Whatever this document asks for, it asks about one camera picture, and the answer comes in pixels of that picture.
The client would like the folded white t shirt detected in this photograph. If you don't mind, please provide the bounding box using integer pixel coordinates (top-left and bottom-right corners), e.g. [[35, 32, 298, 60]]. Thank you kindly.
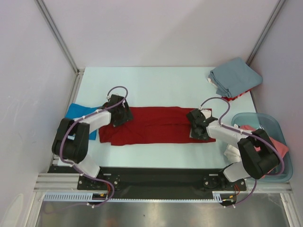
[[207, 78, 217, 87]]

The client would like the folded bright blue t shirt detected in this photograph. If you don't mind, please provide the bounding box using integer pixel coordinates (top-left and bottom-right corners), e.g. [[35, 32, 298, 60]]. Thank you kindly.
[[65, 103, 98, 140]]

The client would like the pink t shirt in basin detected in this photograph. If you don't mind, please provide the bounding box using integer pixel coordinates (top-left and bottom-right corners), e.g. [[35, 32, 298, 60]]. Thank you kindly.
[[239, 124, 290, 175]]

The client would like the white slotted cable duct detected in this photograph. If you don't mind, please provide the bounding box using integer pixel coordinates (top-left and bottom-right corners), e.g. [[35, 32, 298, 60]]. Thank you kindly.
[[43, 192, 235, 203]]

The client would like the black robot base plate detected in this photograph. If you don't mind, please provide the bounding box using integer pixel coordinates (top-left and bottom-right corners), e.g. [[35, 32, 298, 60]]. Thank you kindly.
[[47, 166, 247, 201]]

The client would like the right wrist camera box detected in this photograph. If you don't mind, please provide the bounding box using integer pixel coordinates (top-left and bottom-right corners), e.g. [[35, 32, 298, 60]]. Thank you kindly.
[[200, 109, 212, 119]]

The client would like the translucent blue plastic basin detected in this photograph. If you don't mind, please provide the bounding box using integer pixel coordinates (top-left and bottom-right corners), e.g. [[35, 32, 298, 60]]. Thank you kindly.
[[232, 113, 293, 183]]

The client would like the right aluminium frame post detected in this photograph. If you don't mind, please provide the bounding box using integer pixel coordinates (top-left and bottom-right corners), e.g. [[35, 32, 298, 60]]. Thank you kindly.
[[246, 0, 288, 66]]

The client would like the front aluminium frame rail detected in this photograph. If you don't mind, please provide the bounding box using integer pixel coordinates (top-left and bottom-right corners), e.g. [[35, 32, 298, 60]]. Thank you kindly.
[[34, 173, 80, 192]]

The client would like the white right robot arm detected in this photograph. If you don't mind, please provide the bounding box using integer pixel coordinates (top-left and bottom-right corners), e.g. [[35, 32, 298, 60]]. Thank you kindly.
[[186, 109, 283, 190]]

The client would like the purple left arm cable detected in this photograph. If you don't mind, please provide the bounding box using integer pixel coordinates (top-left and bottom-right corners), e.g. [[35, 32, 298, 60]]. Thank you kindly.
[[60, 86, 130, 209]]

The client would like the aluminium frame post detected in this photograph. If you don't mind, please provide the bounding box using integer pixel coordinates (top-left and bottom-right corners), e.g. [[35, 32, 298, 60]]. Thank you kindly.
[[246, 0, 288, 66], [33, 0, 80, 74]]

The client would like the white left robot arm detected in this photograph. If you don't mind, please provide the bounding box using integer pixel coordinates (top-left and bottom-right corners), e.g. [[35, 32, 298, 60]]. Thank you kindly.
[[52, 94, 133, 189]]

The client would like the folded red printed t shirt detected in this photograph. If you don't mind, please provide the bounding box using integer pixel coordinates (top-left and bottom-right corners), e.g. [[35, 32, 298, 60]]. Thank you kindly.
[[222, 89, 251, 102]]

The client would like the left aluminium frame post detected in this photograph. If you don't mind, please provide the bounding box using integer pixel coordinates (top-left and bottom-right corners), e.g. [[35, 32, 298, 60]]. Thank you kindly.
[[33, 0, 80, 74]]

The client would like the folded grey-blue t shirt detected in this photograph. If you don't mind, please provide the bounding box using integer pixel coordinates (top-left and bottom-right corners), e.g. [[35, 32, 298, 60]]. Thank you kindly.
[[208, 57, 263, 97]]

